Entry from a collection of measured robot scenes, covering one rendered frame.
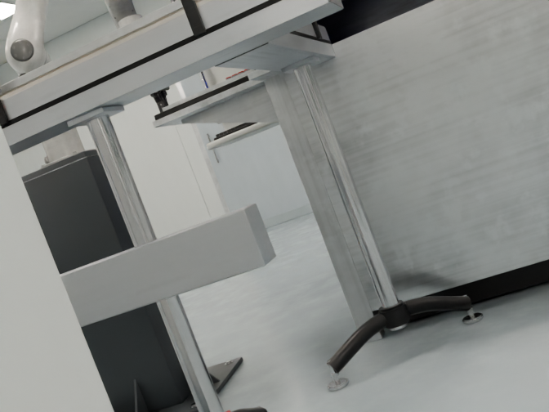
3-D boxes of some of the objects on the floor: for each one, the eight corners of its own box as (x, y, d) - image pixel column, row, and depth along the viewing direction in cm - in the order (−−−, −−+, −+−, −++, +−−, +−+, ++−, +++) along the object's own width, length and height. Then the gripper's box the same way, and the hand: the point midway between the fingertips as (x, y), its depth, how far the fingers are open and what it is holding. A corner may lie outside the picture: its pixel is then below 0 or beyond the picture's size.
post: (385, 332, 226) (140, -320, 216) (382, 338, 221) (131, -330, 210) (365, 338, 229) (122, -307, 218) (362, 344, 223) (113, -318, 213)
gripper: (146, 65, 250) (166, 116, 251) (126, 64, 236) (146, 118, 237) (164, 57, 248) (184, 108, 249) (145, 55, 234) (166, 109, 234)
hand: (163, 107), depth 243 cm, fingers closed
